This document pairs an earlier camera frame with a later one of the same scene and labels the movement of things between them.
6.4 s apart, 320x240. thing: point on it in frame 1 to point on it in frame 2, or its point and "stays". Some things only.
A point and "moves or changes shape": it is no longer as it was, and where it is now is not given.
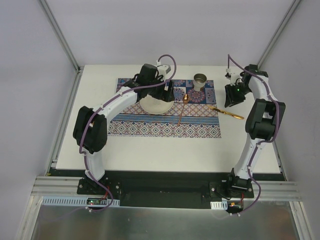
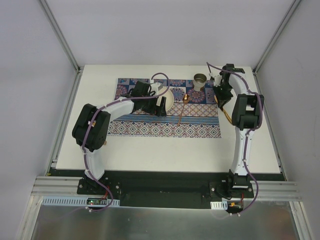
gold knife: (221, 111) moves or changes shape
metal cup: (199, 81) stays
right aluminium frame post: (294, 6) stays
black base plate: (191, 189) stays
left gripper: (161, 90) to (157, 108)
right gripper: (233, 94) to (224, 93)
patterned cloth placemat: (194, 113) stays
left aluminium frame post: (79, 69) stays
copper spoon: (185, 100) stays
